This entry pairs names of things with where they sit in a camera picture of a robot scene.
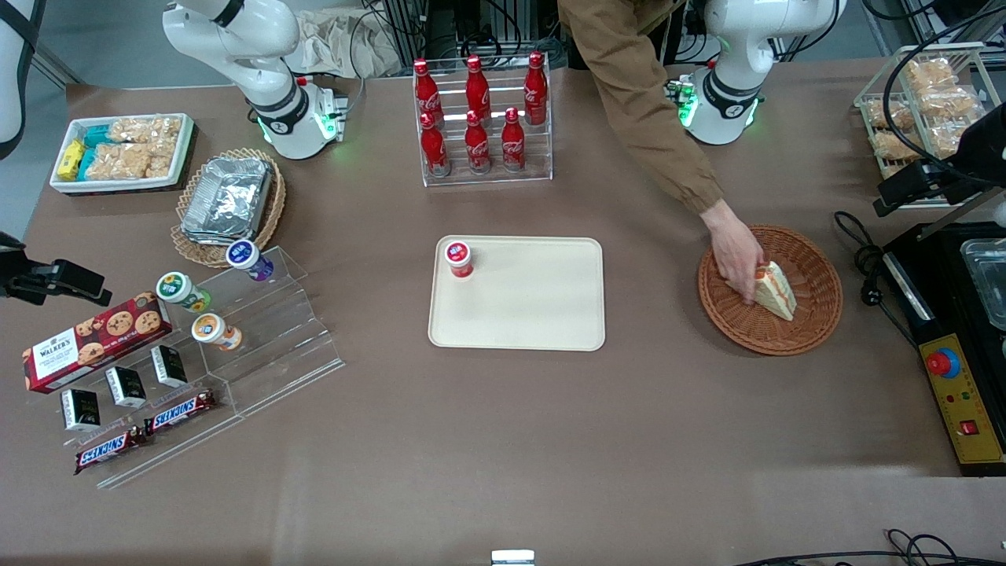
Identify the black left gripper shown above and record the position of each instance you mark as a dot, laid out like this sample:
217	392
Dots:
977	155

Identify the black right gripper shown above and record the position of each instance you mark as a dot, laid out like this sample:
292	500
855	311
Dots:
20	279

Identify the triangle sandwich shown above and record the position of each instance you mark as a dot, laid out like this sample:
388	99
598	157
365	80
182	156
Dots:
778	295

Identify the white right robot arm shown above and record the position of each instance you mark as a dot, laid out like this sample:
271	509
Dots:
259	47

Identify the brown sleeved person forearm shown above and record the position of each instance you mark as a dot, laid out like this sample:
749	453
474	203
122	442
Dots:
629	94

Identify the round brown wicker basket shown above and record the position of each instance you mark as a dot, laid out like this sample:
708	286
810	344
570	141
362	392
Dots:
813	299

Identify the oval light wicker basket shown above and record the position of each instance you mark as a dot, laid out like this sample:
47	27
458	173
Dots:
271	212

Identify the cream plastic tray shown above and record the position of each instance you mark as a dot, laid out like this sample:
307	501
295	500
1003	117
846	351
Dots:
526	299

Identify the bare person hand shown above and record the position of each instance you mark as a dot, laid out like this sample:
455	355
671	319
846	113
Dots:
735	248

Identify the clear fried snack bag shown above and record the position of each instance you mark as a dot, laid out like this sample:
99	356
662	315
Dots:
896	115
951	102
947	137
896	145
929	75

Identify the grey metal bar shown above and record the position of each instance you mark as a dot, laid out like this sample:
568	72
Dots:
955	216

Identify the red tartan cookie box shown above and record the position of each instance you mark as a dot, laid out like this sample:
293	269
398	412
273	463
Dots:
86	346

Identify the black countertop appliance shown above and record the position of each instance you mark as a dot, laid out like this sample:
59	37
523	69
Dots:
943	275

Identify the green lid gum jar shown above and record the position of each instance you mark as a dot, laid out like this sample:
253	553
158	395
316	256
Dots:
177	288

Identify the white rectangular snack bin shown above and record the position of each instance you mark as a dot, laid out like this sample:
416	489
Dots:
118	186

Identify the small black box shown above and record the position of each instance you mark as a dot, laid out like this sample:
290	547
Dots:
169	365
81	409
126	387

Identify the clear plastic container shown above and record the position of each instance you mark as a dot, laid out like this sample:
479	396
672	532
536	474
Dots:
989	283

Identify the yellow snack packet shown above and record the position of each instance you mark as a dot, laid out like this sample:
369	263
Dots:
71	161

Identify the clear rice cracker bag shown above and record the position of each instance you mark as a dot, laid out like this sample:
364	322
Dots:
145	130
126	161

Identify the orange lid gum jar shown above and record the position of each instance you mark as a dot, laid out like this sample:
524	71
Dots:
211	328

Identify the teal snack packet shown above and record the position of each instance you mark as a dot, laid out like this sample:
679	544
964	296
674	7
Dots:
98	135

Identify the brown snickers bar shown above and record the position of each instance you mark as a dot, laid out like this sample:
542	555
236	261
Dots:
110	450
182	410

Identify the purple lid gum jar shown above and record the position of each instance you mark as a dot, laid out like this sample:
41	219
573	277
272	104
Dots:
245	255

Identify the silver foil container stack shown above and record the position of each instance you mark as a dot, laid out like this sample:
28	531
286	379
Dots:
228	200

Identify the clear acrylic stepped shelf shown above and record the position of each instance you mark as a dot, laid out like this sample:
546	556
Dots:
275	346

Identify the yellow emergency stop box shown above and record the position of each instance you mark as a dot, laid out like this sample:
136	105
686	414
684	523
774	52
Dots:
971	393

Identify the beige crumpled plastic bag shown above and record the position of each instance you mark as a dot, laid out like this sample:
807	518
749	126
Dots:
338	47

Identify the red cola bottle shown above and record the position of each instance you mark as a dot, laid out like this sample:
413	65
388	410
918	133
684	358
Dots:
512	143
433	148
476	85
477	143
425	90
535	86

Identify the red lid gum jar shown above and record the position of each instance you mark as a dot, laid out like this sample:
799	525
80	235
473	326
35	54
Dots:
458	255

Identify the clear acrylic bottle rack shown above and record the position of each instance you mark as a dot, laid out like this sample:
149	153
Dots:
491	179

